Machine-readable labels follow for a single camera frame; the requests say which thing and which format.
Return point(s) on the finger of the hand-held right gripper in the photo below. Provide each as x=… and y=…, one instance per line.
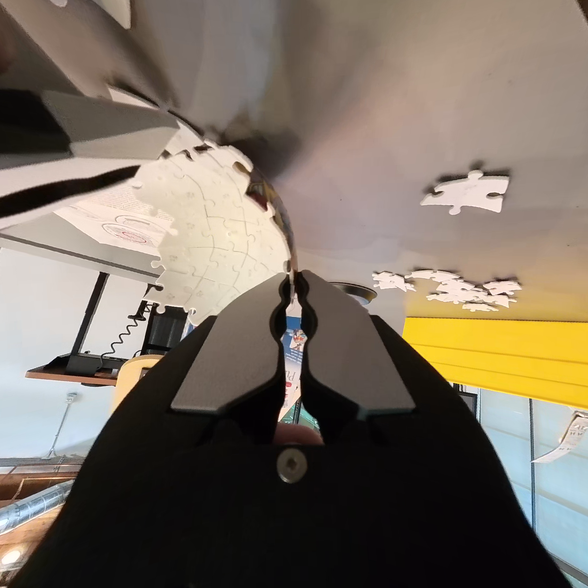
x=115, y=133
x=23, y=218

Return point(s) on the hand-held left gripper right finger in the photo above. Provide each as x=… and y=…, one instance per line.
x=353, y=358

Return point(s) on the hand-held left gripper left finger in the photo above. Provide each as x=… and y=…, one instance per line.
x=229, y=358

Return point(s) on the pile of white jigsaw parts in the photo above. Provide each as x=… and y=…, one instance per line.
x=454, y=289

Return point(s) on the partly built puzzle ball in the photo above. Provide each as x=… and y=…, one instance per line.
x=216, y=229

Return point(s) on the white puzzle piece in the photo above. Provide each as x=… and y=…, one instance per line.
x=468, y=193

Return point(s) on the white instruction sheet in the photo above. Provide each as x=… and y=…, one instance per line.
x=92, y=216

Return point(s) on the yellow plastic bin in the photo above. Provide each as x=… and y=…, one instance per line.
x=496, y=358

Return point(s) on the hanging white paper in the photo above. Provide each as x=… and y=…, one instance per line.
x=569, y=436

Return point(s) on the silver air duct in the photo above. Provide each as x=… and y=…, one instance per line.
x=32, y=510

